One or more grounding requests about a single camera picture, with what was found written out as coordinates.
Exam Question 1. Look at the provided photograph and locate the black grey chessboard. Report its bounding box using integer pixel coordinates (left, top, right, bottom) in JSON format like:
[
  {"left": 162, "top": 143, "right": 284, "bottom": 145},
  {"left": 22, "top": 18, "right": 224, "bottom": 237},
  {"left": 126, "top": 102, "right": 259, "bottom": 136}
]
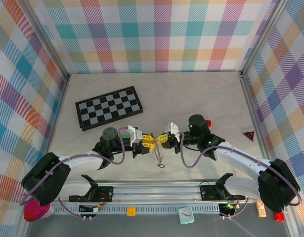
[{"left": 75, "top": 85, "right": 144, "bottom": 132}]

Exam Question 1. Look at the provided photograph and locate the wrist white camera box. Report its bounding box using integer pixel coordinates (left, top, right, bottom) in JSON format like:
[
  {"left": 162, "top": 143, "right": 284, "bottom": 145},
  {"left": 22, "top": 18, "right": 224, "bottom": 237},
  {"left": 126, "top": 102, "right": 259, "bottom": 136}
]
[
  {"left": 163, "top": 122, "right": 181, "bottom": 140},
  {"left": 126, "top": 125, "right": 144, "bottom": 144}
]

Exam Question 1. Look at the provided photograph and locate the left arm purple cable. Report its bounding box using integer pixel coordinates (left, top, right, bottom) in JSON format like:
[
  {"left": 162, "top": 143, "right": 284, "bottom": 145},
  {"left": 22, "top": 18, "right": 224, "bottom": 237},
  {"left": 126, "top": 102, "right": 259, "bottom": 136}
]
[{"left": 19, "top": 127, "right": 136, "bottom": 219}]

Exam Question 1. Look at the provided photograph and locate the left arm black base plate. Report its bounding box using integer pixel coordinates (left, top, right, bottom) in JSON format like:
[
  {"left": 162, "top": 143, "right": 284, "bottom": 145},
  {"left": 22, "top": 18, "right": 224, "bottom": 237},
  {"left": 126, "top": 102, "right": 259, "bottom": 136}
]
[{"left": 68, "top": 186, "right": 114, "bottom": 203}]

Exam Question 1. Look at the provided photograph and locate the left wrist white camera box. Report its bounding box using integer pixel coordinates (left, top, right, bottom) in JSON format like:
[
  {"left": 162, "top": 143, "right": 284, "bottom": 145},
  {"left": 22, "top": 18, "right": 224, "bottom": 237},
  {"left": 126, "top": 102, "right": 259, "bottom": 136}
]
[{"left": 126, "top": 125, "right": 144, "bottom": 144}]

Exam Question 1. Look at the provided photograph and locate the aluminium mounting rail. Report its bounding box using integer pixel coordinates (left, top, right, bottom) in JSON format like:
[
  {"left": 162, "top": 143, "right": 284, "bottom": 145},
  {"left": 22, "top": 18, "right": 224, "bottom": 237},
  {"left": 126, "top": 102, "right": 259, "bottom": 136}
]
[{"left": 22, "top": 180, "right": 294, "bottom": 206}]

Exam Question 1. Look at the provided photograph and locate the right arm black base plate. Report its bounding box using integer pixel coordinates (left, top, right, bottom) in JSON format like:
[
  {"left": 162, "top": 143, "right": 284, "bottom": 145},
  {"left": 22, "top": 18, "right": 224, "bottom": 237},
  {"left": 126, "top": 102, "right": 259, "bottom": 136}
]
[{"left": 200, "top": 184, "right": 246, "bottom": 201}]

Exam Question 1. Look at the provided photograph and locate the aluminium frame post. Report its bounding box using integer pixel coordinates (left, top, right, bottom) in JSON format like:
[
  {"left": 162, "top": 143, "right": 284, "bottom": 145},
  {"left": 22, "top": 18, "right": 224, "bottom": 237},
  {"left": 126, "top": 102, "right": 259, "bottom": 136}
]
[
  {"left": 24, "top": 0, "right": 70, "bottom": 81},
  {"left": 240, "top": 0, "right": 290, "bottom": 79}
]

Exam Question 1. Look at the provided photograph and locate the grey slotted cable duct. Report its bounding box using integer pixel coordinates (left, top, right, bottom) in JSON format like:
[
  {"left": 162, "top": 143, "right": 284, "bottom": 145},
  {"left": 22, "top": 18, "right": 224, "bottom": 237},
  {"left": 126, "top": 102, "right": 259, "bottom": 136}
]
[{"left": 52, "top": 205, "right": 221, "bottom": 215}]

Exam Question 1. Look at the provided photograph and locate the pink plastic cup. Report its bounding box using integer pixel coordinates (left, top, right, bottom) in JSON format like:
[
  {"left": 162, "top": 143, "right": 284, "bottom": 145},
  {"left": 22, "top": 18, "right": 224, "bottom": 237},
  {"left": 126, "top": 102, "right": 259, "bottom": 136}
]
[{"left": 23, "top": 199, "right": 55, "bottom": 222}]

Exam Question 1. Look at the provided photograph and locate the small black controller board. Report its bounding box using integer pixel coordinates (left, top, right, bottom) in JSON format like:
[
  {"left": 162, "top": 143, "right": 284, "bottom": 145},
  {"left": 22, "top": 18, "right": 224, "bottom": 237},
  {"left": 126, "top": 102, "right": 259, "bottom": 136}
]
[
  {"left": 79, "top": 204, "right": 103, "bottom": 214},
  {"left": 219, "top": 202, "right": 236, "bottom": 216}
]

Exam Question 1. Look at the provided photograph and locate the black red triangle sign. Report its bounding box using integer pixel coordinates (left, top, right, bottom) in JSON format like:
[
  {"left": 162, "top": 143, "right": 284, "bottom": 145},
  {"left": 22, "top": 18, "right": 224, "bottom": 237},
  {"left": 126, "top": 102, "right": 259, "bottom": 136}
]
[{"left": 242, "top": 128, "right": 255, "bottom": 142}]

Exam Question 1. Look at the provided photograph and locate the teal alarm clock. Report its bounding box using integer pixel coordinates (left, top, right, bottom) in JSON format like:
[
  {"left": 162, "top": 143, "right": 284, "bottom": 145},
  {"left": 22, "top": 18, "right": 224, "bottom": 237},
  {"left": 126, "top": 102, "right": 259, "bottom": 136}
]
[{"left": 177, "top": 206, "right": 195, "bottom": 225}]

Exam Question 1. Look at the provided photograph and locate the aluminium table side rail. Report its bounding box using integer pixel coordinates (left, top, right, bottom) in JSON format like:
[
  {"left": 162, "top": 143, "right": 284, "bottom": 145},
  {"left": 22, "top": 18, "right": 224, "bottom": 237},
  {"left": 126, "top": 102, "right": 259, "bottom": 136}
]
[
  {"left": 239, "top": 73, "right": 268, "bottom": 155},
  {"left": 37, "top": 74, "right": 70, "bottom": 173}
]

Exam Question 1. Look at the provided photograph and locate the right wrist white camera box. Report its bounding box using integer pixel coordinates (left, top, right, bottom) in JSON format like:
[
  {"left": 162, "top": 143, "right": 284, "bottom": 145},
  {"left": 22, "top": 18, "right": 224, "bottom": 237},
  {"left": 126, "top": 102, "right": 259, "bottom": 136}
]
[{"left": 163, "top": 122, "right": 181, "bottom": 140}]

